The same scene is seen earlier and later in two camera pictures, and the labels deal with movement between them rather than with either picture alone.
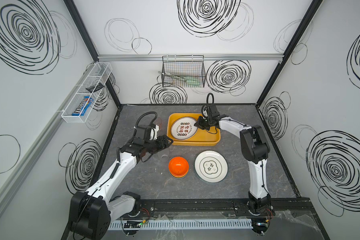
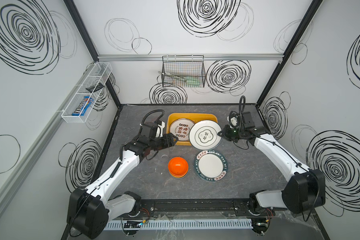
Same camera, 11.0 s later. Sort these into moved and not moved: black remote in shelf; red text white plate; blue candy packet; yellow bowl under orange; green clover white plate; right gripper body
Moved: green clover white plate; right gripper body
Not moved: red text white plate; blue candy packet; black remote in shelf; yellow bowl under orange
